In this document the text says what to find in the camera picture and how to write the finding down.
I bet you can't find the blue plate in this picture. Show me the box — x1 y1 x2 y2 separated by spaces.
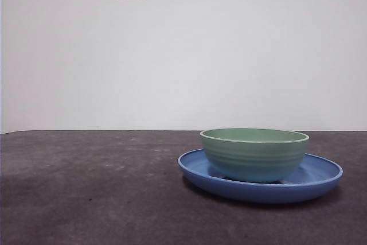
177 149 344 204

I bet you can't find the green ribbed bowl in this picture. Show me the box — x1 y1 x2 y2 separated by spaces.
200 127 310 183

